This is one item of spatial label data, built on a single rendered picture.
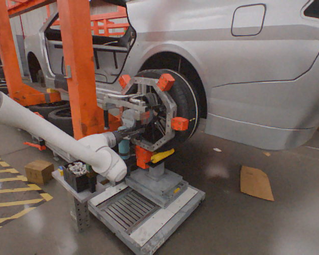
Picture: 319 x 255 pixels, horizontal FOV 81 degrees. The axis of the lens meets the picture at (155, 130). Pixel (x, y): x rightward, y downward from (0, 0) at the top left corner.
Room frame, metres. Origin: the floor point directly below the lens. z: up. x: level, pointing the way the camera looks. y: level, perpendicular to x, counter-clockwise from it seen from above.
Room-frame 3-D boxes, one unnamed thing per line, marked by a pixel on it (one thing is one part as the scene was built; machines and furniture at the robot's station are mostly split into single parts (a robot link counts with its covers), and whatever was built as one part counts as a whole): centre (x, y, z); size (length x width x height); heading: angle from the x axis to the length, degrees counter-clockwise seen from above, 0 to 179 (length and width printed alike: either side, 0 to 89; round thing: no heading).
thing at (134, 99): (1.24, 0.09, 1.03); 0.19 x 0.18 x 0.11; 140
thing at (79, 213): (1.12, 0.56, 0.21); 0.10 x 0.10 x 0.42; 50
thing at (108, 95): (1.37, 0.24, 1.03); 0.19 x 0.18 x 0.11; 140
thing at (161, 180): (1.53, -0.02, 0.32); 0.40 x 0.30 x 0.28; 50
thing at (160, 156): (1.40, -0.07, 0.51); 0.29 x 0.06 x 0.06; 140
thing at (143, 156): (1.43, 0.06, 0.48); 0.16 x 0.12 x 0.17; 140
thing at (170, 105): (1.40, 0.09, 0.85); 0.54 x 0.07 x 0.54; 50
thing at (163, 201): (1.53, -0.02, 0.13); 0.50 x 0.36 x 0.10; 50
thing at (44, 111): (3.10, 1.77, 0.39); 0.66 x 0.66 x 0.24
